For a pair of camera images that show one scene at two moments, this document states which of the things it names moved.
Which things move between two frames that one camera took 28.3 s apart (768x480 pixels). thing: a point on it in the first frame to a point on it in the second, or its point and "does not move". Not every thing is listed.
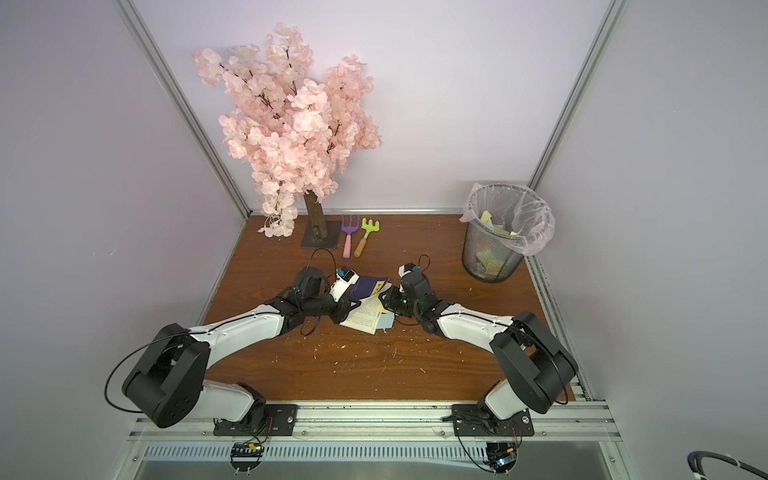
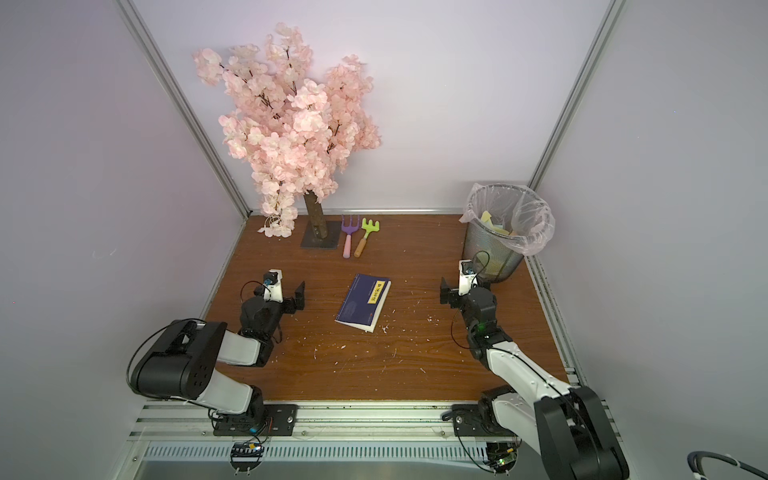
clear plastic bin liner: (517, 215) does not move
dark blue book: (364, 316) does not move
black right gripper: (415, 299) to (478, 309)
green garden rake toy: (369, 226) does not move
